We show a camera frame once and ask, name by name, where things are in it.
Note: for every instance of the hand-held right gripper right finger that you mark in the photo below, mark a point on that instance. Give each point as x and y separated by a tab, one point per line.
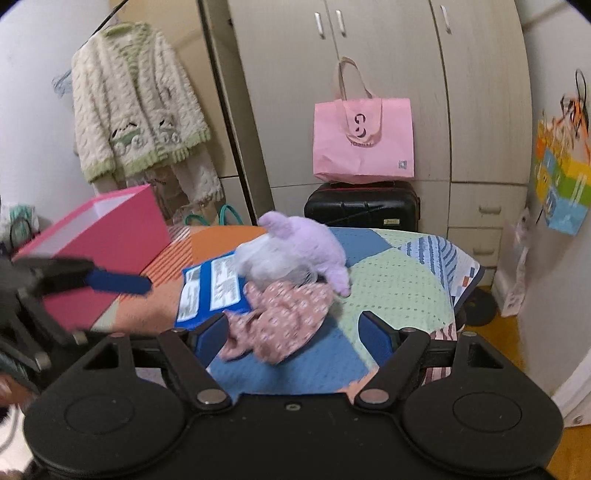
375	337

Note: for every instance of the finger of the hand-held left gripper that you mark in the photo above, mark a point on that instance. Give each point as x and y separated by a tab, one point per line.
55	319
120	282

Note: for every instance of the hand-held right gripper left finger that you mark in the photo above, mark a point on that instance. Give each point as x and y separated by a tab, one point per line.
213	341

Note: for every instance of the pink cardboard box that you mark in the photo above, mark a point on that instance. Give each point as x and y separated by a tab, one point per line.
115	240

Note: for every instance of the blue wet wipes packet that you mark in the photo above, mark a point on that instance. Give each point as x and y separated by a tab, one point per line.
207	286

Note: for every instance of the pink floral cloth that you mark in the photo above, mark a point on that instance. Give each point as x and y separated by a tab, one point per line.
281	318

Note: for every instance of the purple plush rabbit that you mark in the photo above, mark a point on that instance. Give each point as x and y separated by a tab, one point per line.
304	244

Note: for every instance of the patchwork tablecloth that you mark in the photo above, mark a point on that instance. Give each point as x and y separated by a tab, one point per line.
397	277

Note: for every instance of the teal patterned bag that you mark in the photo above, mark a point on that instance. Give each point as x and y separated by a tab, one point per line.
23	217

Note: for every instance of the black suitcase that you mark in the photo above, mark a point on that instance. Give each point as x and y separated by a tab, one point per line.
360	207

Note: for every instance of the white plastic bag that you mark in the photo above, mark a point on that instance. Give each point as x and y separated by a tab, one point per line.
517	277

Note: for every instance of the pink tote bag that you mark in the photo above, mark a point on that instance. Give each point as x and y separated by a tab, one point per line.
360	157

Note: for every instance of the white green fuzzy cardigan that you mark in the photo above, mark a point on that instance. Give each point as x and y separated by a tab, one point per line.
129	92

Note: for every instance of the colourful paper gift bag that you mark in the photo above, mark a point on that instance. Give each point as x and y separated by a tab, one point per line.
563	184

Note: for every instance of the light wood wardrobe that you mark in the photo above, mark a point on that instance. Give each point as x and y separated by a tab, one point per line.
369	46

